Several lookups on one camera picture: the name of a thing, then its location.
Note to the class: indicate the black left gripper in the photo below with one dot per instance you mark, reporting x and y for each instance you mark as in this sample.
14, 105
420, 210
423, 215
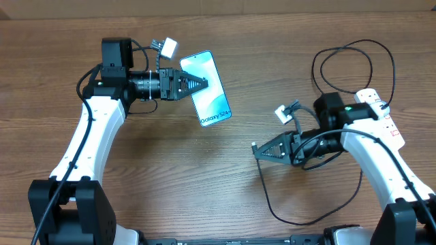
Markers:
175, 93

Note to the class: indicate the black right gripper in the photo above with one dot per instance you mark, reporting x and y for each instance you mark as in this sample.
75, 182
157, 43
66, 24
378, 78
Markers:
285, 139

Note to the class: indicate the Samsung Galaxy smartphone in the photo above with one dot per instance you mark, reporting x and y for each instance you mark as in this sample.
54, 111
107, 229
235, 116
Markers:
211, 103

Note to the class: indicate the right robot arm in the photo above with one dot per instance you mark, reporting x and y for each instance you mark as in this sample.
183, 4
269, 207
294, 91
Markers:
366, 131

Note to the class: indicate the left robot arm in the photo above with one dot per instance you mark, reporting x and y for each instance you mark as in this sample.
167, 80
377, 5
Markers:
70, 207

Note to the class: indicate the white charger adapter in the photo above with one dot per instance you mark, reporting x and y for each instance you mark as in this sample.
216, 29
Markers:
381, 109

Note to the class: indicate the white power strip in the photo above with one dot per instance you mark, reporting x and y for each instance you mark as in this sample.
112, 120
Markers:
385, 125

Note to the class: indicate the brown cardboard backdrop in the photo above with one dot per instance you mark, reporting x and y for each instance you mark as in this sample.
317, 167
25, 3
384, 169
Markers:
63, 9

